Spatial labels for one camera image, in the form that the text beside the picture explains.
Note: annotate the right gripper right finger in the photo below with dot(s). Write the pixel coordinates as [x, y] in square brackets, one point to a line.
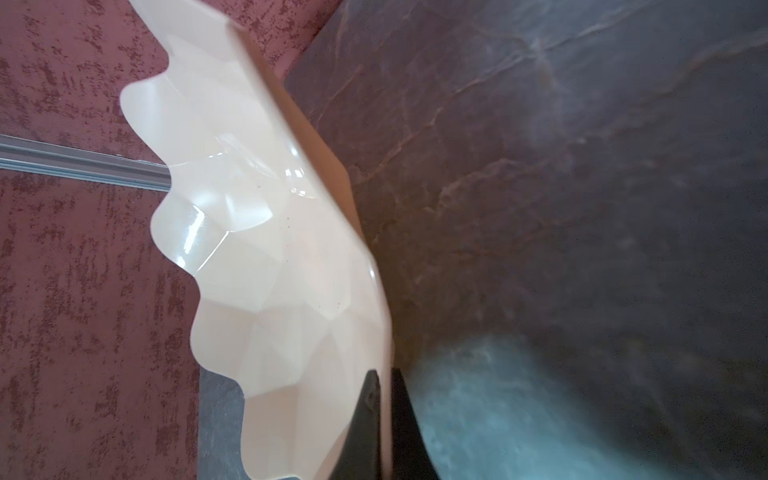
[410, 458]

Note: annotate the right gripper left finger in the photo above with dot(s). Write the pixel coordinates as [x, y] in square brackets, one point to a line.
[360, 457]

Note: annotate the left aluminium corner post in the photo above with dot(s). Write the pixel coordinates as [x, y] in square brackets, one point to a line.
[35, 157]

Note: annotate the pink faceted plastic bowl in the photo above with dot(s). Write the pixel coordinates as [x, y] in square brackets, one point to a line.
[261, 214]

